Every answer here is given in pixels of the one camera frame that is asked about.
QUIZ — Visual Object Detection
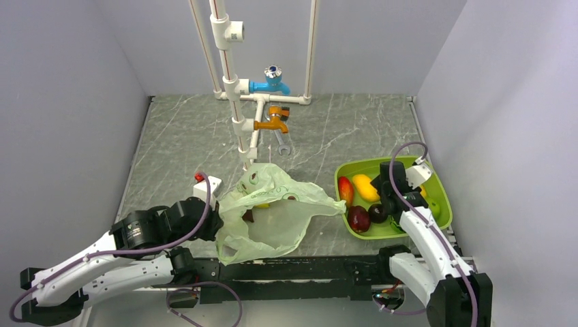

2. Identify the red orange fake mango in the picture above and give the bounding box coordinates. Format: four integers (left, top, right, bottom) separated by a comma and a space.
337, 176, 354, 208

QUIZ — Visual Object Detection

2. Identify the light green plastic bag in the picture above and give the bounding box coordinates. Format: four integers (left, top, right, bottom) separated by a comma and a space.
215, 163, 346, 265

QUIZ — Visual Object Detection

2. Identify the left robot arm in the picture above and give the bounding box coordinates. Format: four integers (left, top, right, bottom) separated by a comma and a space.
9, 196, 223, 326

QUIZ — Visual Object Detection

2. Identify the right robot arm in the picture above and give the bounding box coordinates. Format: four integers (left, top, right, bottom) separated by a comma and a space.
371, 160, 493, 326

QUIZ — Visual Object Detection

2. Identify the yellow fake mango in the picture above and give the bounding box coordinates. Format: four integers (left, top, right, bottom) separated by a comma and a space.
352, 174, 380, 202

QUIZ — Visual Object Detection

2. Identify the dark red fake fruit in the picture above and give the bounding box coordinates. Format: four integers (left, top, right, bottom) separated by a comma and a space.
347, 206, 371, 234

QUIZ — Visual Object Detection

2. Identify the green fake apple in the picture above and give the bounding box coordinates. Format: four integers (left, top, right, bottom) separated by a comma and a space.
428, 200, 441, 220

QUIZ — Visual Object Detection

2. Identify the dark purple round fruit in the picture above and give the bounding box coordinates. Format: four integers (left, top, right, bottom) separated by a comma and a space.
367, 204, 389, 223

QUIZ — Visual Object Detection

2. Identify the green plastic basin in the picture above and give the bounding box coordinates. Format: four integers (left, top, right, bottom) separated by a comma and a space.
335, 155, 453, 240

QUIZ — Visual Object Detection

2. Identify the silver wrench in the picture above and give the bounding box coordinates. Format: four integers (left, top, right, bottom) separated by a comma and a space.
273, 129, 291, 155

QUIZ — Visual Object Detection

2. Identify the orange faucet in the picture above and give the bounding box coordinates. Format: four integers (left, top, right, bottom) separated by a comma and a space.
253, 106, 290, 134

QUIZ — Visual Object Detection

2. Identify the blue faucet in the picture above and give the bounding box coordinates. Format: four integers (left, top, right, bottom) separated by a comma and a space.
249, 65, 291, 95

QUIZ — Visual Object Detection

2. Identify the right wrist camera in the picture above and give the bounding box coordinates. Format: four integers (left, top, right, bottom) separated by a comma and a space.
405, 157, 433, 189

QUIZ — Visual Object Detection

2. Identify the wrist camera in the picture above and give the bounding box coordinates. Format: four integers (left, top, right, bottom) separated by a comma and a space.
405, 157, 433, 189
192, 172, 224, 209

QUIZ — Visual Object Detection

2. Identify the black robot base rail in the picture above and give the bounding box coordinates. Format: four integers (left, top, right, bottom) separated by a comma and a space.
151, 255, 421, 304

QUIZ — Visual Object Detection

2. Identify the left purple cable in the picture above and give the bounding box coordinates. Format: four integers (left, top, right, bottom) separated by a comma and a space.
9, 172, 212, 324

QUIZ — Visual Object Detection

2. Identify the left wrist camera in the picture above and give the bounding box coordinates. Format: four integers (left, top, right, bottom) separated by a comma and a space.
192, 172, 224, 209

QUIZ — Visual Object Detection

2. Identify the white PVC pipe frame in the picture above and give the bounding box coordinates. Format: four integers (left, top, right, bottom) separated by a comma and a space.
188, 1, 320, 170

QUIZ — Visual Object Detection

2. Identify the loose purple base cable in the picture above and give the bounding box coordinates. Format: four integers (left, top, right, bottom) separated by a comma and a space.
166, 281, 244, 327

